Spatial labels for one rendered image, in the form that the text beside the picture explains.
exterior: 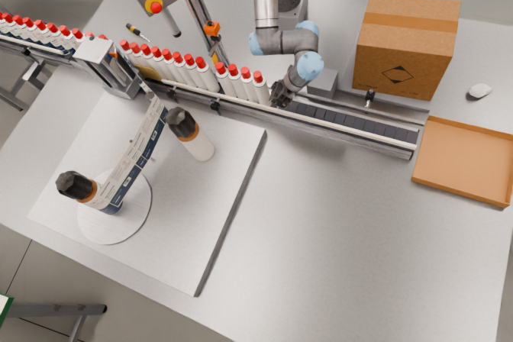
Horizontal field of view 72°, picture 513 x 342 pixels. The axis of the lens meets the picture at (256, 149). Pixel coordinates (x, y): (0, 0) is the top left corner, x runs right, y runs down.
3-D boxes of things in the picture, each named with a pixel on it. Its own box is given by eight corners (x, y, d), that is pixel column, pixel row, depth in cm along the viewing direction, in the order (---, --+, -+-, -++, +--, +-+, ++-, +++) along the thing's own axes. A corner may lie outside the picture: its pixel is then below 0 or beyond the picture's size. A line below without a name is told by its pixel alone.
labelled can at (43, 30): (66, 46, 180) (37, 17, 162) (74, 48, 178) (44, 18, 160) (60, 54, 178) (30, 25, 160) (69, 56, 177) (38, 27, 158)
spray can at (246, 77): (246, 102, 146) (235, 72, 128) (252, 92, 148) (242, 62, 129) (257, 106, 145) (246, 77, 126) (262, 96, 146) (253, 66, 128)
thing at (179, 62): (185, 88, 155) (167, 58, 137) (191, 78, 157) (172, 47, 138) (196, 90, 154) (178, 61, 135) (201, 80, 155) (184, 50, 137)
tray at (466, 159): (411, 180, 126) (413, 177, 123) (427, 119, 134) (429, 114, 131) (504, 208, 117) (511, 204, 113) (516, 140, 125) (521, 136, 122)
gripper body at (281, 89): (266, 101, 128) (278, 88, 117) (275, 82, 131) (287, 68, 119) (285, 111, 129) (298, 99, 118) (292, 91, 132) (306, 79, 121)
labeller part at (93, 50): (73, 57, 139) (72, 56, 138) (88, 36, 143) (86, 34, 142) (99, 65, 135) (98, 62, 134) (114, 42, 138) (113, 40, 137)
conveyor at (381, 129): (74, 64, 179) (69, 59, 176) (82, 51, 182) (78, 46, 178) (411, 156, 129) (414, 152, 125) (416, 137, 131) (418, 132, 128)
